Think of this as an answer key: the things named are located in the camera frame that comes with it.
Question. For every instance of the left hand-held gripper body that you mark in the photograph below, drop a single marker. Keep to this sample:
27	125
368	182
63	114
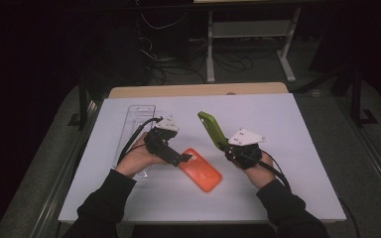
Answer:
158	142

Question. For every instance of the green phone case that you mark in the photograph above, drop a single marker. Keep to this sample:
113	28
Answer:
211	130

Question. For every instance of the black metal stand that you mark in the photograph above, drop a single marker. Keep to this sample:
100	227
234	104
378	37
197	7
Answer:
82	105
357	99

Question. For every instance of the orange phone case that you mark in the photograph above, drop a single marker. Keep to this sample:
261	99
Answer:
201	175

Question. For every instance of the person's left hand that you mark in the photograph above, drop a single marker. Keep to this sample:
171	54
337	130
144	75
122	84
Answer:
135	160

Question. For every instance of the person's right hand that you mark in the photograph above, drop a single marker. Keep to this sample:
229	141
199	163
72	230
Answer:
261	173

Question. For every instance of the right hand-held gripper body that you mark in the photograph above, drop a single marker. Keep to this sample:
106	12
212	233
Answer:
246	155

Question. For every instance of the white metal desk frame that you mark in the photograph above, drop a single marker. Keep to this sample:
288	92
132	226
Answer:
244	29

